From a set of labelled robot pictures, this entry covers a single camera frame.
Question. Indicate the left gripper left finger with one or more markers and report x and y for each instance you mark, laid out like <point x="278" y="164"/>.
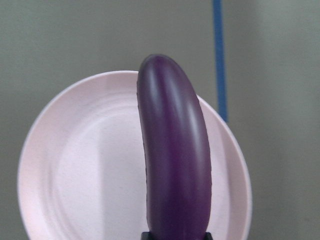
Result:
<point x="145" y="236"/>

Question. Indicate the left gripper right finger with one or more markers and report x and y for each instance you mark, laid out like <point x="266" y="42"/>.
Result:
<point x="208" y="236"/>

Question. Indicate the purple eggplant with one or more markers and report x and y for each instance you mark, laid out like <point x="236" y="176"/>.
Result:
<point x="176" y="150"/>

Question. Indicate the pink plate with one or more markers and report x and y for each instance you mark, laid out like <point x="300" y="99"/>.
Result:
<point x="82" y="171"/>

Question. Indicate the blue tape by pink plate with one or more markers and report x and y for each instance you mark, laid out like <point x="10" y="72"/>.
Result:
<point x="220" y="59"/>

